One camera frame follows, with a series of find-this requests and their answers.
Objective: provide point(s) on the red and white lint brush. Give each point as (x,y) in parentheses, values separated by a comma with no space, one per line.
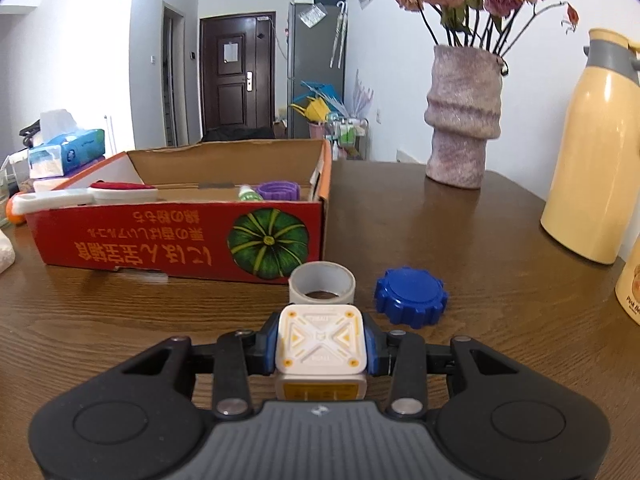
(125,194)

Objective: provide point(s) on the clear plastic jar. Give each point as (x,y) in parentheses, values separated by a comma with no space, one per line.
(15,175)

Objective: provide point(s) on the white storage cart with bottles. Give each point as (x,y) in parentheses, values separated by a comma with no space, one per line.
(346,135)

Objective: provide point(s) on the dark brown entrance door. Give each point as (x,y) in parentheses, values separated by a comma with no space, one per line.
(235,105)

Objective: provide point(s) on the green spray bottle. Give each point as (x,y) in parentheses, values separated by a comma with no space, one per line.
(247,194)

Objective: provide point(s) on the white board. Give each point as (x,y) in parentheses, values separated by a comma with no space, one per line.
(405,156)

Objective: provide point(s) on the white folded umbrella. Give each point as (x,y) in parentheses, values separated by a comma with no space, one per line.
(339,35)

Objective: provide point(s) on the orange fruit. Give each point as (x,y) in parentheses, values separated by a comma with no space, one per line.
(12,215)

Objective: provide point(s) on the grey refrigerator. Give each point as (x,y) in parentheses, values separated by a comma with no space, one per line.
(310,70)

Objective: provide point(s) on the black folding chair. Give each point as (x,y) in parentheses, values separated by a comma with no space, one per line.
(235,134)

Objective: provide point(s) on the yellow bear mug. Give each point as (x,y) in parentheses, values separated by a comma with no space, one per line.
(631,290)

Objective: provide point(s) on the white tissue pack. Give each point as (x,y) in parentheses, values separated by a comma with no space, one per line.
(47,185)

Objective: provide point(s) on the black plastic device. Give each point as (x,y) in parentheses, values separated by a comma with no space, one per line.
(30,132)

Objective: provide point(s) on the grey tape roll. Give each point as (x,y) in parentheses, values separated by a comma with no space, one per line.
(300,290)

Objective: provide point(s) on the pale purple hangers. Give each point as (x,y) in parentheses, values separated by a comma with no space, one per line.
(362,95)

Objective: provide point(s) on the white square plastic box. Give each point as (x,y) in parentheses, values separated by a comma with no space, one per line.
(320,342)

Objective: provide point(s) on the blue tissue pack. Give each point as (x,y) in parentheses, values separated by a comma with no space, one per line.
(75,152)

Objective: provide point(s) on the red cardboard box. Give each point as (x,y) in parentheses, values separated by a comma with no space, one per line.
(150,240)

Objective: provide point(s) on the blue and yellow plastic bundle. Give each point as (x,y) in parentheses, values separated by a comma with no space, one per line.
(317,102)

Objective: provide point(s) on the yellow thermos jug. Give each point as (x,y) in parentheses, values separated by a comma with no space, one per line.
(590,160)

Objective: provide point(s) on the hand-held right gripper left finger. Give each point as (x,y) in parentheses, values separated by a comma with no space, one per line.
(270,345)

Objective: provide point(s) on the pink textured vase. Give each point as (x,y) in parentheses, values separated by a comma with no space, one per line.
(462,110)

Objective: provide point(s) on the grey interior door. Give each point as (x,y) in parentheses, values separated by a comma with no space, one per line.
(172,80)

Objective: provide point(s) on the pink bucket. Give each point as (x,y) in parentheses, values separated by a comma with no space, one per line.
(317,130)

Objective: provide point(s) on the purple plastic lid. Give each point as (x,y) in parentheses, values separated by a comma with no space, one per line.
(277,191)

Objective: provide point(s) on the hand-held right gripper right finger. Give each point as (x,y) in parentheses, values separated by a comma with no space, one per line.
(374,347)

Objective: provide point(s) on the blue plastic lid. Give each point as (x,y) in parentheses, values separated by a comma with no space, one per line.
(410,297)

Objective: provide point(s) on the purple tissue pack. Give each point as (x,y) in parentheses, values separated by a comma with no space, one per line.
(90,166)

